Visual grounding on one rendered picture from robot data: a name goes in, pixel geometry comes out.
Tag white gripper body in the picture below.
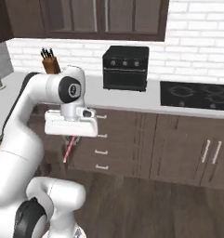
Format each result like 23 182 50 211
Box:
44 110 99 139

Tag pink striped straw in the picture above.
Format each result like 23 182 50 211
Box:
62 136 77 164

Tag brown drawer front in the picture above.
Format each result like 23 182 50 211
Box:
98 124 138 144
68 156 138 179
94 108 138 127
71 138 138 162

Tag brown knife block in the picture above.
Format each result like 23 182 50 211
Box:
42 56 62 75

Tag narrow brown cupboard panel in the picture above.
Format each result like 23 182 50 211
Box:
135 112 158 180

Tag black toaster oven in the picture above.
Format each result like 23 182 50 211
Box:
101 45 151 93

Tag brown base cupboard door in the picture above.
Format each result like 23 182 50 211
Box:
199 118 224 192
149 113 211 188

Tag black hob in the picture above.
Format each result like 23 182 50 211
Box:
159 80 224 112

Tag dark brown tall cupboard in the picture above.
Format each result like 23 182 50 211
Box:
0 0 15 46

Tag dark brown wall cupboard door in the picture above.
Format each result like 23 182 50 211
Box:
103 0 169 35
42 0 101 34

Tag silver wall cupboard handle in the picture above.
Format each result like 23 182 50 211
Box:
104 0 110 33
92 0 98 33

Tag silver base cupboard handle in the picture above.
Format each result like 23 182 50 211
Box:
211 140 223 165
201 139 212 165

